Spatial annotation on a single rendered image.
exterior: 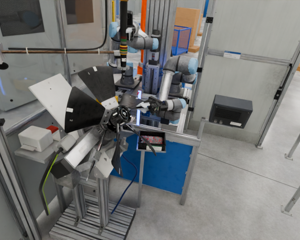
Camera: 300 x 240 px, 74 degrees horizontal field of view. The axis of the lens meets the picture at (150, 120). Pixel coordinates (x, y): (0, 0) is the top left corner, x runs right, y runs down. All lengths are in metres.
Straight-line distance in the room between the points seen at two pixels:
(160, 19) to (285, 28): 1.53
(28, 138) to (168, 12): 1.56
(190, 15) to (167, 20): 7.12
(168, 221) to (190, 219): 0.22
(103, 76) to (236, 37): 2.00
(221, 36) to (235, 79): 0.60
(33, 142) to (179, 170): 1.24
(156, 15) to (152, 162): 1.39
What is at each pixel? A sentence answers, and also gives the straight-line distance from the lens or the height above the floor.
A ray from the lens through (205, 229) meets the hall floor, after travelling 2.22.
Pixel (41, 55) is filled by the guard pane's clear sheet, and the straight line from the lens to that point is 1.74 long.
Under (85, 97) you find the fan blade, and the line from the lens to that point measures 1.06.
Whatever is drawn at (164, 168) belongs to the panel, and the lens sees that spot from 2.00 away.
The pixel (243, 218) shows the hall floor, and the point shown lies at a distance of 2.45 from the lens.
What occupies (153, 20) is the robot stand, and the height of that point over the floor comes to 1.65.
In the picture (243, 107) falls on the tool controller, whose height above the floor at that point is 1.23.
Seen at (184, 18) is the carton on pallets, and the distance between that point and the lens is 9.32.
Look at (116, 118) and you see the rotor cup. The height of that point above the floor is 1.21.
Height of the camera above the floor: 1.82
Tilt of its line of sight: 31 degrees down
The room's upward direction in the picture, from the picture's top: 5 degrees clockwise
